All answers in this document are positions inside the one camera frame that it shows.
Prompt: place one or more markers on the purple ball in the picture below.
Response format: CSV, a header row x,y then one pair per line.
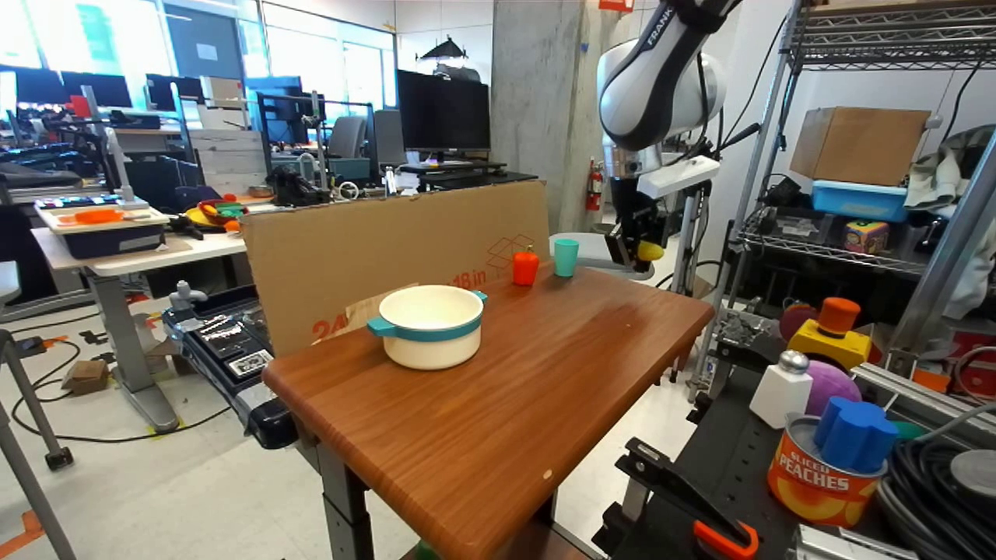
x,y
830,383

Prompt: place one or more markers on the metal wire shelf rack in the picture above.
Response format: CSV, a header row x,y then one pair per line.
x,y
882,35

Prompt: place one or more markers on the orange toy cup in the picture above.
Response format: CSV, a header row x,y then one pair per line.
x,y
525,270

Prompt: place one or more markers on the white pot with teal rim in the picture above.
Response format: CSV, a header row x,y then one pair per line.
x,y
431,328

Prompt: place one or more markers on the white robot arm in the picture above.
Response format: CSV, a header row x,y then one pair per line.
x,y
648,90

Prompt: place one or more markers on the black orange clamp tool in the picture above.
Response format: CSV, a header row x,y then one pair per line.
x,y
653,474

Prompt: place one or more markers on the wooden table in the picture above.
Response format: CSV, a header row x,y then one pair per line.
x,y
471,456

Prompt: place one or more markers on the white salt shaker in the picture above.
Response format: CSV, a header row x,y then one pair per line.
x,y
781,391

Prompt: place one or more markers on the yellow and orange toy block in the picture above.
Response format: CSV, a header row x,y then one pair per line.
x,y
831,335

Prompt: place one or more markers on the red fire extinguisher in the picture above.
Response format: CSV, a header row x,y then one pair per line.
x,y
592,187

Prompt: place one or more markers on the blue plastic block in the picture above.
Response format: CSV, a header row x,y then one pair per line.
x,y
854,437

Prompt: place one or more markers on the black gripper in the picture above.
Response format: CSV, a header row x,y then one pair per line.
x,y
637,218

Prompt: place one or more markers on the blue plastic bin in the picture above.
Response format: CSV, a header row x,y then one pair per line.
x,y
861,200

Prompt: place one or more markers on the brown cardboard board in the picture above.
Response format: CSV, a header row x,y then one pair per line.
x,y
309,265

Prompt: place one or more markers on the peaches tin can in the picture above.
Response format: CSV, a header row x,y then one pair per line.
x,y
816,491

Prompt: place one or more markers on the black computer monitor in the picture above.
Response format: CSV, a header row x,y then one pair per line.
x,y
439,112

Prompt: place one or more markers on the black tray with orange plate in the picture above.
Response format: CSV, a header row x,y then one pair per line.
x,y
111,228

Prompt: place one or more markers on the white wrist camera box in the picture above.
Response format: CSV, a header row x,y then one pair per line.
x,y
672,179

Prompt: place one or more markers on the teal toy cup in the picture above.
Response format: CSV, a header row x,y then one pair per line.
x,y
563,255

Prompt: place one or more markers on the cardboard box on shelf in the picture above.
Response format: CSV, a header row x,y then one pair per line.
x,y
858,145

